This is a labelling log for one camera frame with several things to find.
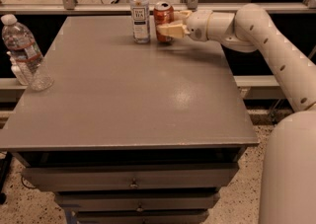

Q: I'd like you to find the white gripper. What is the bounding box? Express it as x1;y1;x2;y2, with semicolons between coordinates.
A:
156;10;212;41

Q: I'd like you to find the drawer with knob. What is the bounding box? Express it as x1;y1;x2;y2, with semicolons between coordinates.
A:
22;163;239;191
55;190;219;212

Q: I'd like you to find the middle drawer with knob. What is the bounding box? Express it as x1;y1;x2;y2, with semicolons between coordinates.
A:
55;190;219;212

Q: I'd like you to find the red coke can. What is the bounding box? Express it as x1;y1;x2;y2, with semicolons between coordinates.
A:
153;1;174;42

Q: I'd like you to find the small white bottle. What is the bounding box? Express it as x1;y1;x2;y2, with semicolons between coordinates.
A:
7;51;29;86

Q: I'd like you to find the grey drawer cabinet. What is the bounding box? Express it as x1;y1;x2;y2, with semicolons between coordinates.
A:
0;15;260;224

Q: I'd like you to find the clear tea bottle blue label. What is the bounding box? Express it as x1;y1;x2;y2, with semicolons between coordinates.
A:
129;0;150;43

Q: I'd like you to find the bottom drawer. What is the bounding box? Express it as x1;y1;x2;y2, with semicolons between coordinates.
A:
77;210;208;224

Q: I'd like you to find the clear water bottle red label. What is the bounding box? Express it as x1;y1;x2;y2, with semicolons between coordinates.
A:
1;14;53;91

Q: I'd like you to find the top drawer with knob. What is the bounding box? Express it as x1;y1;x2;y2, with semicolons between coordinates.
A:
22;163;239;191

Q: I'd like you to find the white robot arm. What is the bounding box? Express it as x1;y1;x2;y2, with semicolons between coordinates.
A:
157;4;316;224

